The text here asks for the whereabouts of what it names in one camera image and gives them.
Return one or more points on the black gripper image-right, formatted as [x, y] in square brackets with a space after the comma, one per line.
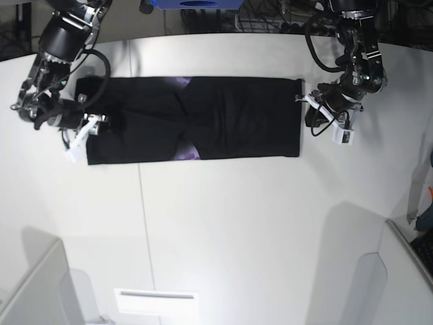
[333, 97]

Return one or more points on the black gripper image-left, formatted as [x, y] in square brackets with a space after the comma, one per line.
[64, 114]

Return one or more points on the black T-shirt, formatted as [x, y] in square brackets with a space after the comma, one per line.
[159, 119]

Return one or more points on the black robot arm image-left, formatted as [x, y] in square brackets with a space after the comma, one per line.
[69, 36]

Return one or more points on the black power strip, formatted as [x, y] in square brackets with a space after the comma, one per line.
[318, 29]

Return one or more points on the blue box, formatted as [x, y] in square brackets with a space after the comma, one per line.
[197, 4]

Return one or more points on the teal orange tool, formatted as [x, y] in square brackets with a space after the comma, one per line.
[425, 220]

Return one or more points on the black keyboard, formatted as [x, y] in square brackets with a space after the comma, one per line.
[422, 246]

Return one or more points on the white cabinet left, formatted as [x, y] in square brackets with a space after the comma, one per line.
[46, 294]

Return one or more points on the white cabinet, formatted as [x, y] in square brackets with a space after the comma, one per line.
[46, 294]
[390, 286]

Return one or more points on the white cabinet right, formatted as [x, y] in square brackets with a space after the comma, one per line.
[390, 286]

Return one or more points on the white slotted plate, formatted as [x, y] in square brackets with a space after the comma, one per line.
[156, 303]

